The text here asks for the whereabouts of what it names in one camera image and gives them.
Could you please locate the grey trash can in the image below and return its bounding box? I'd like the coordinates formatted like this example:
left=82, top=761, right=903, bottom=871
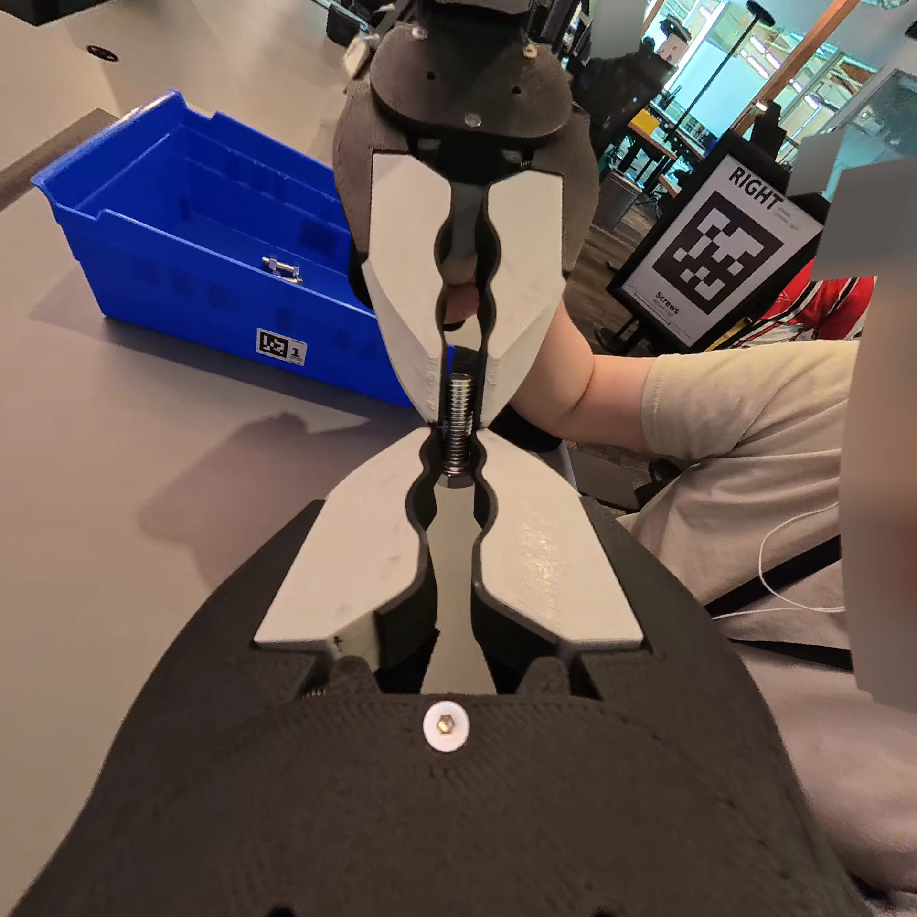
left=593, top=172, right=640, bottom=232

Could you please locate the person's beige shirt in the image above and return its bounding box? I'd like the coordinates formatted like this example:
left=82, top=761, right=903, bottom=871
left=619, top=338, right=917, bottom=917

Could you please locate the black shoulder strap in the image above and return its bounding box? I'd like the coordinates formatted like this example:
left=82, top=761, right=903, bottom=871
left=705, top=533, right=855, bottom=671

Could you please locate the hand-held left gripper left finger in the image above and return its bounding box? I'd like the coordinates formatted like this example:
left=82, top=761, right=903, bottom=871
left=254, top=427, right=440, bottom=676

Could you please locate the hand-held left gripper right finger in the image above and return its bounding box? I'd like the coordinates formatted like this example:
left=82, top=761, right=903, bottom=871
left=469, top=427, right=647, bottom=678

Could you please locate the black floor lamp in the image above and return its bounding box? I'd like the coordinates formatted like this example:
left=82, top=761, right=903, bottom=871
left=670, top=0, right=780, bottom=140

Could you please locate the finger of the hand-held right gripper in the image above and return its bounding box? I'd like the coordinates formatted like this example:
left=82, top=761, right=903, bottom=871
left=360, top=149, right=461, bottom=425
left=475, top=168, right=568, bottom=425

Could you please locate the silver hex bolt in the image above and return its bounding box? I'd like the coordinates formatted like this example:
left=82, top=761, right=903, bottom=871
left=437, top=373, right=479, bottom=494

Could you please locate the person's right hand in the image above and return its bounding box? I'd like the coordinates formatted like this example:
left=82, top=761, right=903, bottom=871
left=443, top=278, right=481, bottom=328

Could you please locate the grey chair armrest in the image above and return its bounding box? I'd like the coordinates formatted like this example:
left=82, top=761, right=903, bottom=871
left=566, top=440, right=682, bottom=513

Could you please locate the thin white cable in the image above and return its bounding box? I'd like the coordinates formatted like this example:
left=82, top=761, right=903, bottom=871
left=758, top=501, right=850, bottom=614

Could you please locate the black framed marker sign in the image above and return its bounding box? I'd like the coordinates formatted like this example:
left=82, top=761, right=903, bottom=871
left=595, top=129, right=832, bottom=353

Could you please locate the blue plastic bin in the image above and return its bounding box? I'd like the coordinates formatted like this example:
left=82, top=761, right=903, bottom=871
left=30, top=89, right=457, bottom=411

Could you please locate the person's right forearm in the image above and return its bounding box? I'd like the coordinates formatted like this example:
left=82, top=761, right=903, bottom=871
left=501, top=301, right=671, bottom=448

